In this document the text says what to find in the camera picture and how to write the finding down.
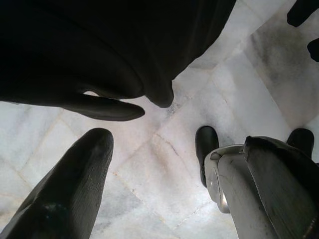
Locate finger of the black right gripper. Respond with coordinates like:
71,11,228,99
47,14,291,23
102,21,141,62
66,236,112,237
287,0,319,27
307,37,319,63

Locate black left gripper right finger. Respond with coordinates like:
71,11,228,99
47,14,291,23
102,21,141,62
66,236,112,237
243,135,319,239

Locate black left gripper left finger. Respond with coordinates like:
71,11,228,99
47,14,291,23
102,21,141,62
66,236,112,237
0,128,114,239

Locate black shirt with green logo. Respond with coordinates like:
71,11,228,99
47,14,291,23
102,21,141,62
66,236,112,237
0,0,236,122

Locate black robot right foot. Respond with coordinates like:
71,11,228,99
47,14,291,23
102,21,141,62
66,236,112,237
286,128,315,159

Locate black robot foot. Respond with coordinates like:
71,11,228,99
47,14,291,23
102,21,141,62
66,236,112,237
286,128,315,159
195,125,220,187

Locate black robot left foot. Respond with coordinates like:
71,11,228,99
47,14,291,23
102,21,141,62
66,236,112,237
195,125,220,187

